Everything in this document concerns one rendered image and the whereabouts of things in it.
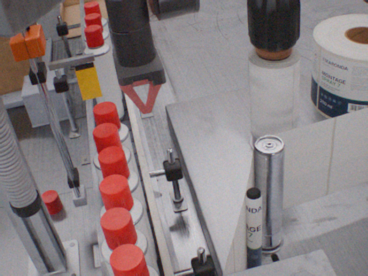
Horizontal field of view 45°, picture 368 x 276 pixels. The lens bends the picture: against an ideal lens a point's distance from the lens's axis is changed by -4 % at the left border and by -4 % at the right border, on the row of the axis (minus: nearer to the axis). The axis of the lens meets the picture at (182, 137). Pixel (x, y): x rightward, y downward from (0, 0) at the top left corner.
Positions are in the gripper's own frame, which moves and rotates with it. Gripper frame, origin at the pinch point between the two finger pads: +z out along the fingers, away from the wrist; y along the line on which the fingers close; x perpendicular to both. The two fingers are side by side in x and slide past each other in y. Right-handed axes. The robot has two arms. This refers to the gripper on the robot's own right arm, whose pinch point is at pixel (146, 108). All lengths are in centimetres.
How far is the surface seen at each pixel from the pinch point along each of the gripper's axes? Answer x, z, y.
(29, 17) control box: 9.2, -27.6, -24.4
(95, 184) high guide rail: 10.1, 5.6, -8.7
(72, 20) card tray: 15, 19, 91
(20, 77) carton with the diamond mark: 28, 13, 47
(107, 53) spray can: 4.4, -1.5, 18.9
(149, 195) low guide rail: 2.5, 10.3, -8.8
